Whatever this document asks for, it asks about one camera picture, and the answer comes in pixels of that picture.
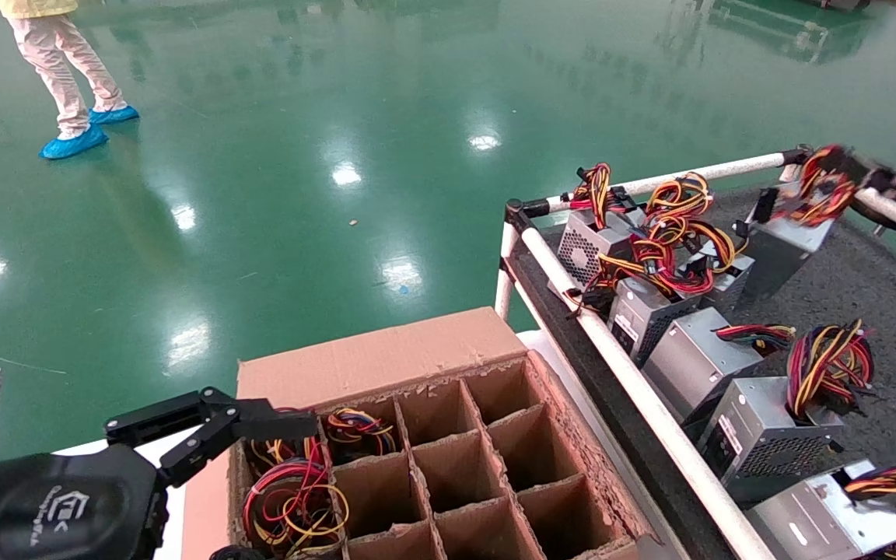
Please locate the brown divided cardboard box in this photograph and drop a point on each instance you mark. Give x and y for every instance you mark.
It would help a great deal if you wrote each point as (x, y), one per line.
(378, 358)

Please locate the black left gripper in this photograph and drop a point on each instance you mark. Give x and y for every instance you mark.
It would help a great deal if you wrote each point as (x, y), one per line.
(51, 505)

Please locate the silver perforated power supply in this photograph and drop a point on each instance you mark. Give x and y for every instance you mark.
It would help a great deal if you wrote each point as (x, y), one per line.
(584, 249)

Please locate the black foam cart mat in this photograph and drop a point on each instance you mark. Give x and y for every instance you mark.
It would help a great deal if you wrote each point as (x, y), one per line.
(883, 311)

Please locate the person with pink trousers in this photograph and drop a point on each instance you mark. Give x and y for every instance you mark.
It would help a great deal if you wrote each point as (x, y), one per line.
(59, 62)

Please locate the white pipe cart frame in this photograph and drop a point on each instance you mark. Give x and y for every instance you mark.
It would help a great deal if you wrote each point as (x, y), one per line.
(610, 344)

